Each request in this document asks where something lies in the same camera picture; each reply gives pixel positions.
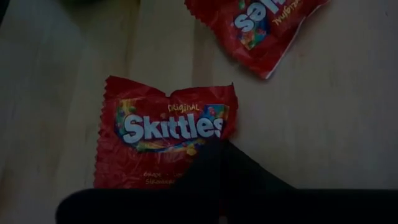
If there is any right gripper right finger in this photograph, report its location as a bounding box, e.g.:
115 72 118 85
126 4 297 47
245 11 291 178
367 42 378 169
223 141 296 224

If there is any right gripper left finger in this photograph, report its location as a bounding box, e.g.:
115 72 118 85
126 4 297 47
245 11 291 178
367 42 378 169
175 136 223 224

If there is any red Skittles candy bag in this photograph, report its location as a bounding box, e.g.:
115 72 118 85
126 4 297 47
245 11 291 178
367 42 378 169
184 0 331 80
93 75 239 190

